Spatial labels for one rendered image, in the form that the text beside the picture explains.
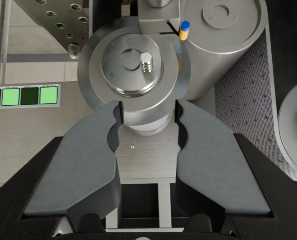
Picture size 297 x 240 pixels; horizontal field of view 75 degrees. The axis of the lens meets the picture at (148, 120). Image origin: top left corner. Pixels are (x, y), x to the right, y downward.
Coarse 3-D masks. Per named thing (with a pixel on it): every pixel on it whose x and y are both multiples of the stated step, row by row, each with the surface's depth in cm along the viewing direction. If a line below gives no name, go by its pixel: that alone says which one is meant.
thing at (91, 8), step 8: (96, 0) 30; (104, 0) 35; (112, 0) 42; (96, 8) 29; (104, 8) 34; (112, 8) 42; (96, 16) 29; (104, 16) 34; (112, 16) 41; (96, 24) 29; (104, 24) 34
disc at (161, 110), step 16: (96, 32) 26; (160, 32) 25; (176, 48) 25; (80, 64) 25; (80, 80) 25; (176, 80) 24; (96, 96) 24; (176, 96) 24; (128, 112) 24; (144, 112) 24; (160, 112) 24
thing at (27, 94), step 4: (32, 88) 60; (36, 88) 60; (24, 92) 60; (28, 92) 59; (32, 92) 59; (36, 92) 59; (24, 96) 59; (28, 96) 59; (32, 96) 59; (36, 96) 59; (24, 100) 59; (28, 100) 59; (32, 100) 59; (36, 100) 59
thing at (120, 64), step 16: (112, 48) 23; (128, 48) 23; (144, 48) 23; (112, 64) 23; (128, 64) 23; (160, 64) 23; (112, 80) 23; (128, 80) 22; (144, 80) 22; (128, 96) 24
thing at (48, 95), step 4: (44, 88) 59; (48, 88) 59; (52, 88) 59; (56, 88) 59; (44, 92) 59; (48, 92) 59; (52, 92) 59; (56, 92) 59; (40, 96) 59; (44, 96) 59; (48, 96) 59; (52, 96) 59; (56, 96) 59; (40, 100) 59; (44, 100) 59; (48, 100) 59; (52, 100) 59; (56, 100) 59
